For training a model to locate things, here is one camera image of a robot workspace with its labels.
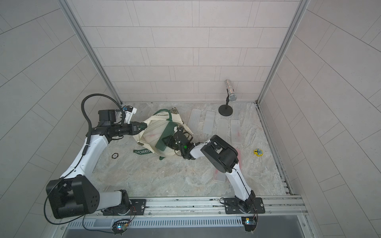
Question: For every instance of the translucent pink pencil case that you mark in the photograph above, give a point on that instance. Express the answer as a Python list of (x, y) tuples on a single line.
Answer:
[(239, 157)]

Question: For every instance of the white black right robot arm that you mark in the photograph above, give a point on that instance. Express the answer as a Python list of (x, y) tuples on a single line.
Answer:
[(224, 158)]

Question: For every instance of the silver microphone on stand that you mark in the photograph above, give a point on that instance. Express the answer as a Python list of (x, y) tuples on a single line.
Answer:
[(226, 110)]

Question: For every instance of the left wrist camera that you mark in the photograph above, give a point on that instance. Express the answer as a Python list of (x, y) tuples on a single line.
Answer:
[(129, 111)]

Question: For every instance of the yellow tape measure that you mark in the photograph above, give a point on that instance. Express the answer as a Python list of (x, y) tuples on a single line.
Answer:
[(258, 152)]

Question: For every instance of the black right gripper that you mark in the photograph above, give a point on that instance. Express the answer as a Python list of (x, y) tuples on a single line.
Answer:
[(170, 142)]

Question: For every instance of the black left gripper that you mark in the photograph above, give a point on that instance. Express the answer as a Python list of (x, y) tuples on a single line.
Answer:
[(133, 127)]

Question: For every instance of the green circuit board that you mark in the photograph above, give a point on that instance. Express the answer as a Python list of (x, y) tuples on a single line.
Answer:
[(249, 223), (120, 226)]

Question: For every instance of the aluminium mounting rail frame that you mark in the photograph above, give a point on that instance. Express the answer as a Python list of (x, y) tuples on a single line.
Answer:
[(195, 217)]

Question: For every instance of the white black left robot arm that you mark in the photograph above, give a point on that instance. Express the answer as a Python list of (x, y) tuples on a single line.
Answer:
[(73, 195)]

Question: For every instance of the dark green pencil case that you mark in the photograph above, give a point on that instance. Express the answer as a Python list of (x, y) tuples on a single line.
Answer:
[(166, 135)]

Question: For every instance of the left green circuit board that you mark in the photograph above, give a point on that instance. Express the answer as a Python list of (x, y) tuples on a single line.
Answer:
[(120, 226)]

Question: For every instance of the cream canvas tote bag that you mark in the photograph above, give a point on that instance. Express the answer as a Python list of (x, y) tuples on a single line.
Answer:
[(161, 118)]

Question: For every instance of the right green circuit board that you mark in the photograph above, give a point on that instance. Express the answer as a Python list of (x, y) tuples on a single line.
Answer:
[(249, 223)]

